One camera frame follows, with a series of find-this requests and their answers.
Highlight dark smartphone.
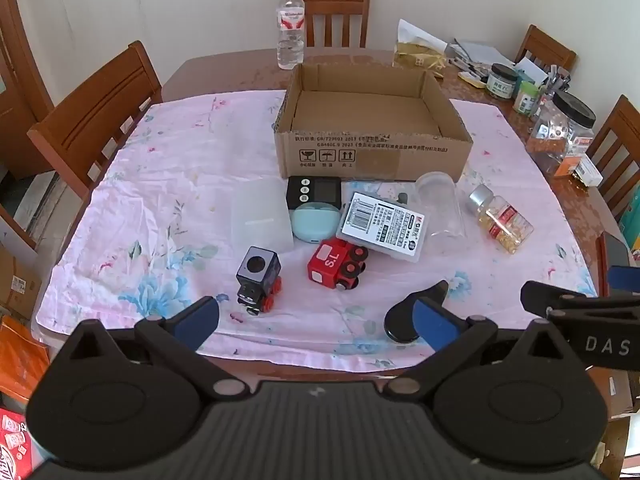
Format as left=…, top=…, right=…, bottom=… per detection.
left=597, top=232, right=633, bottom=296

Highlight black round object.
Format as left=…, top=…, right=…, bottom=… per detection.
left=383, top=280, right=450, bottom=345

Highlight capsule bottle with silver cap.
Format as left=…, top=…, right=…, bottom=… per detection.
left=468, top=184, right=534, bottom=256

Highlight black toy train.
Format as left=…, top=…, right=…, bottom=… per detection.
left=236, top=246, right=282, bottom=317

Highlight bundle of pens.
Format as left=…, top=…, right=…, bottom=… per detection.
left=449, top=56, right=493, bottom=85

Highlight black digital timer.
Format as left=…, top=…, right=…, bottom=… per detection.
left=286, top=176, right=343, bottom=211

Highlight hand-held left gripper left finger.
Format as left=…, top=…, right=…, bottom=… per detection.
left=50, top=296, right=246, bottom=402

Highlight red toy train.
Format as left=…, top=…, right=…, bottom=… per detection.
left=307, top=238, right=369, bottom=293

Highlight pink floral cloth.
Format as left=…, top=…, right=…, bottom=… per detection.
left=31, top=87, right=598, bottom=376

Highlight translucent white plastic box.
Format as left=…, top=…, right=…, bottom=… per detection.
left=231, top=177, right=295, bottom=256

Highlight clear plastic jar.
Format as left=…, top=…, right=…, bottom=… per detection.
left=415, top=171, right=467, bottom=242

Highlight white papers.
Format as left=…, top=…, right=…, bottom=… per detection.
left=447, top=37, right=516, bottom=68

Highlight orange small box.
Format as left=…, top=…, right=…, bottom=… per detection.
left=555, top=154, right=583, bottom=178

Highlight metal clip holder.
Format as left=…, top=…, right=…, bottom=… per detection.
left=547, top=65, right=572, bottom=97

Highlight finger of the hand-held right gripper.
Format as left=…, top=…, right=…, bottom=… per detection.
left=607, top=265, right=640, bottom=293
left=521, top=281, right=640, bottom=313

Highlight white small box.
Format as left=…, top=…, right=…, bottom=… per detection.
left=572, top=155, right=604, bottom=187

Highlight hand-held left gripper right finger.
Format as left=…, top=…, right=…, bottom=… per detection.
left=386, top=296, right=588, bottom=401

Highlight colourful package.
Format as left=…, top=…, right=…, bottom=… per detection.
left=617, top=205, right=640, bottom=266

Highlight large plastic jar black lid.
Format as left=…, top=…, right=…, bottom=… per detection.
left=526, top=89, right=597, bottom=177

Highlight brown wooden door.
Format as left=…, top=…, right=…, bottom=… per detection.
left=0, top=0, right=55, bottom=181

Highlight gold tissue pack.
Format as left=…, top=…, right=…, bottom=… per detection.
left=392, top=19, right=448, bottom=78

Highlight small green labelled jar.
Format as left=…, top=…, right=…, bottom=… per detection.
left=513, top=81, right=541, bottom=113

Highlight red printed box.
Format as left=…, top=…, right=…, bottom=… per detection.
left=0, top=407, right=37, bottom=480

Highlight clear labelled pen refill case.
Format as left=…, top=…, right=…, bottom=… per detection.
left=335, top=191, right=432, bottom=265

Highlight clear plastic water bottle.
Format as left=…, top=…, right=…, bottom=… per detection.
left=276, top=0, right=307, bottom=70

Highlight glass jar with black lid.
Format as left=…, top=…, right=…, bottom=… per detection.
left=487, top=62, right=519, bottom=101

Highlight mint green earbuds case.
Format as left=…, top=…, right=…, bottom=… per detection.
left=290, top=201, right=342, bottom=245

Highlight brown cardboard box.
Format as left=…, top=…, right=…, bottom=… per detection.
left=273, top=62, right=474, bottom=182

